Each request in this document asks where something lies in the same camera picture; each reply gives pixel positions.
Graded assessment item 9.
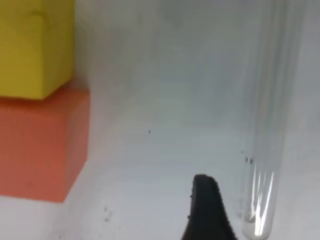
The yellow foam cube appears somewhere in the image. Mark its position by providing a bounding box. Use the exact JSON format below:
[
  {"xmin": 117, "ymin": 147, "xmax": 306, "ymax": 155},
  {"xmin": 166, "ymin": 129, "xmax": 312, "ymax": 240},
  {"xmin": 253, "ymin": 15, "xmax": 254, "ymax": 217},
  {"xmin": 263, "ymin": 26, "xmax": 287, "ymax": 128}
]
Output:
[{"xmin": 0, "ymin": 0, "xmax": 75, "ymax": 100}]

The orange foam cube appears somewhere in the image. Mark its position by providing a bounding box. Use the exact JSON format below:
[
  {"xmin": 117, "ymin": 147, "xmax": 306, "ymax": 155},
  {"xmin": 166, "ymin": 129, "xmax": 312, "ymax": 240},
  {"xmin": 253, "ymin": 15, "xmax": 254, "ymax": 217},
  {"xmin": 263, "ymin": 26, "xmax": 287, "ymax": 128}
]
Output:
[{"xmin": 0, "ymin": 88, "xmax": 91, "ymax": 203}]

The clear glass test tube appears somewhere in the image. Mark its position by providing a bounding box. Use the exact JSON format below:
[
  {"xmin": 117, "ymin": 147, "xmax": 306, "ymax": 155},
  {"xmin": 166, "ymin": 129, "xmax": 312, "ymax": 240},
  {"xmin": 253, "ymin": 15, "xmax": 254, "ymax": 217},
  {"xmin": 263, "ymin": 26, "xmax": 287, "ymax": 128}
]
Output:
[{"xmin": 241, "ymin": 0, "xmax": 307, "ymax": 240}]

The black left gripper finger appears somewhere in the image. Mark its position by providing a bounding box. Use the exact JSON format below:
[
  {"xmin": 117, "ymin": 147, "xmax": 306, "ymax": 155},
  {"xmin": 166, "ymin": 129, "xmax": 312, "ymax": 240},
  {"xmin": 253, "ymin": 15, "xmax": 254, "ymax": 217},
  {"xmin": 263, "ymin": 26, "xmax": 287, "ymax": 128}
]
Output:
[{"xmin": 182, "ymin": 174, "xmax": 238, "ymax": 240}]

